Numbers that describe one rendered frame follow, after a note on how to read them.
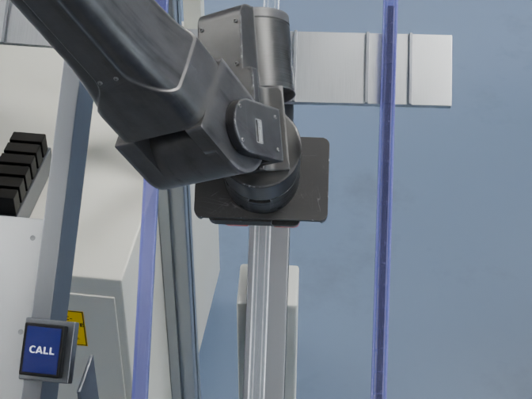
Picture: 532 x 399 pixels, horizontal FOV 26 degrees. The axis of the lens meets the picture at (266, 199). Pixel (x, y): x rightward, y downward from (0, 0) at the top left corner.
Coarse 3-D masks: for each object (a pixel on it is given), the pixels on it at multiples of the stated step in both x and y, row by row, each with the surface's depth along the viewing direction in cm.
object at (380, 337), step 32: (384, 0) 110; (384, 32) 109; (384, 64) 109; (384, 96) 108; (384, 128) 107; (384, 160) 107; (384, 192) 106; (384, 224) 106; (384, 256) 105; (384, 288) 105; (384, 320) 104; (384, 352) 104; (384, 384) 103
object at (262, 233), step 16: (272, 0) 100; (256, 240) 96; (256, 256) 96; (256, 272) 96; (256, 288) 95; (256, 304) 95; (256, 320) 95; (256, 336) 95; (256, 352) 94; (256, 368) 94; (256, 384) 94
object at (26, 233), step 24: (0, 216) 117; (0, 240) 117; (24, 240) 117; (0, 264) 116; (24, 264) 116; (0, 288) 116; (24, 288) 116; (0, 312) 116; (24, 312) 116; (0, 336) 115; (0, 360) 115; (0, 384) 115
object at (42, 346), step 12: (36, 336) 110; (48, 336) 110; (60, 336) 110; (36, 348) 110; (48, 348) 110; (24, 360) 110; (36, 360) 110; (48, 360) 110; (36, 372) 110; (48, 372) 110
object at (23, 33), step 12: (0, 0) 120; (0, 12) 120; (12, 12) 120; (0, 24) 120; (12, 24) 120; (24, 24) 120; (0, 36) 120; (12, 36) 120; (24, 36) 120; (36, 36) 120
